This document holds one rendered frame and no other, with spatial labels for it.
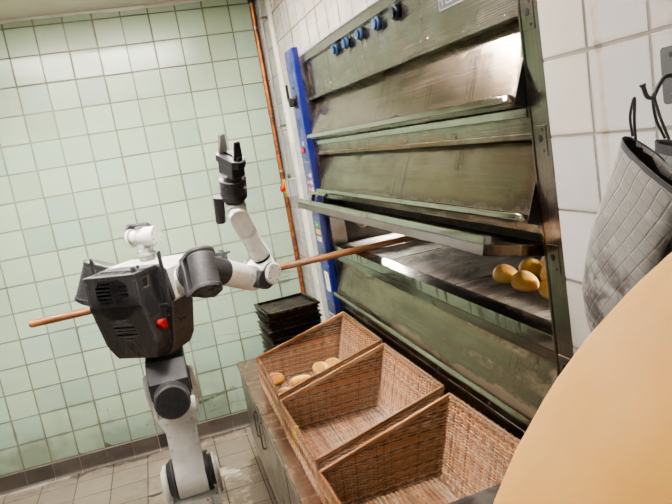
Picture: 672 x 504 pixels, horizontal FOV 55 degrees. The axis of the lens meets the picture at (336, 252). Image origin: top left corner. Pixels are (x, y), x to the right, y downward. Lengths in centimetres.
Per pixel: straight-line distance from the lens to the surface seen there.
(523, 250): 149
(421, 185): 203
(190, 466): 240
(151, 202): 395
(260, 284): 225
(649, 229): 113
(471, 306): 190
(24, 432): 429
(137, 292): 205
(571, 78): 135
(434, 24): 187
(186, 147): 395
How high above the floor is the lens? 171
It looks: 10 degrees down
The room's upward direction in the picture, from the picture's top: 10 degrees counter-clockwise
